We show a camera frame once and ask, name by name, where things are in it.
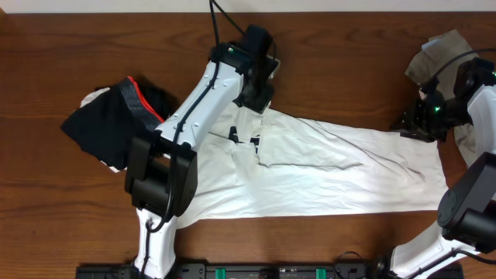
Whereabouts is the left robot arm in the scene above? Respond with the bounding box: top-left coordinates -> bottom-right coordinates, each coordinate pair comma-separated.
125,43 -> 280,278

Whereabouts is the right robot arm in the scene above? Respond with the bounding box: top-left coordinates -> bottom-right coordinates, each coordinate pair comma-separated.
374,57 -> 495,278

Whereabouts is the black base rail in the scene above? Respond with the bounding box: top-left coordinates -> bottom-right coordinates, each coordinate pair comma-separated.
75,261 -> 464,279

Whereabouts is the black shorts red waistband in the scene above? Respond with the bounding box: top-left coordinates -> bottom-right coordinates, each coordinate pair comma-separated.
60,76 -> 171,172

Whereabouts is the grey khaki garment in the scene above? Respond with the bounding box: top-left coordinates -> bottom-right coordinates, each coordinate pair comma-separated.
405,29 -> 477,167

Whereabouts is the white printed t-shirt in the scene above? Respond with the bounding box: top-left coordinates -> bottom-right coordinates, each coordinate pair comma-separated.
178,105 -> 447,228

